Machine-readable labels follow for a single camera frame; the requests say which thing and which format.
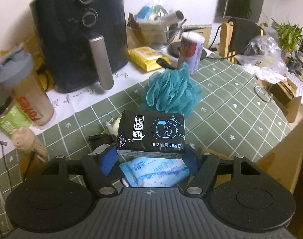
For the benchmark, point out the green label jar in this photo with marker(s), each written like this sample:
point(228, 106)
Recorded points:
point(11, 117)

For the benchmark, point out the teal bath loofah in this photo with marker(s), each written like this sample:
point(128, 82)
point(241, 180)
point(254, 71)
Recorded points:
point(172, 91)

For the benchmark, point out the green white wipes pack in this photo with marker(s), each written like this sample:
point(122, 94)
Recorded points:
point(112, 127)

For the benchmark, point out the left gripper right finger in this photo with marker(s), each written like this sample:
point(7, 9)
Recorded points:
point(203, 168)

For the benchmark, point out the blue wet wipes pack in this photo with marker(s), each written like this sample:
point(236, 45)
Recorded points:
point(154, 172)

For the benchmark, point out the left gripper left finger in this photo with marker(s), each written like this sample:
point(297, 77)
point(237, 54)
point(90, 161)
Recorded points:
point(96, 168)

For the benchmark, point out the black tissue pack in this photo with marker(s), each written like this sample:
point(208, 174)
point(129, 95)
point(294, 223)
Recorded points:
point(151, 134)

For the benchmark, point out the green checkered tablecloth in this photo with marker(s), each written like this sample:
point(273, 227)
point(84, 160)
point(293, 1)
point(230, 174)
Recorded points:
point(235, 116)

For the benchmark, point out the yellow wipes pack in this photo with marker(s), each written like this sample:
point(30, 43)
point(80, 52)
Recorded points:
point(145, 57)

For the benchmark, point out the grey lid shaker bottle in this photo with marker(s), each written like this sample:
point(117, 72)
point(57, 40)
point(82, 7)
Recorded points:
point(18, 76)

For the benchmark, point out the green potted plant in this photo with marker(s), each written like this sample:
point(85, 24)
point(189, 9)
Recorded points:
point(290, 36)

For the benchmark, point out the wooden chair with black cloth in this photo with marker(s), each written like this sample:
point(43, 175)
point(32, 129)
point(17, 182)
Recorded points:
point(235, 36)

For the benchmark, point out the black air fryer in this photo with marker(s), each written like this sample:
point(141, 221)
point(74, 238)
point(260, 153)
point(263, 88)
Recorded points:
point(83, 41)

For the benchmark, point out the cardboard box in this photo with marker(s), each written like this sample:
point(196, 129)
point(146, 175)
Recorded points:
point(262, 199)

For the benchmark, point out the clear plastic bag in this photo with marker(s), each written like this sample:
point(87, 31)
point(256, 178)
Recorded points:
point(263, 59)

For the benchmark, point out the white purple canister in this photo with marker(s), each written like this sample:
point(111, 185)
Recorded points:
point(191, 50)

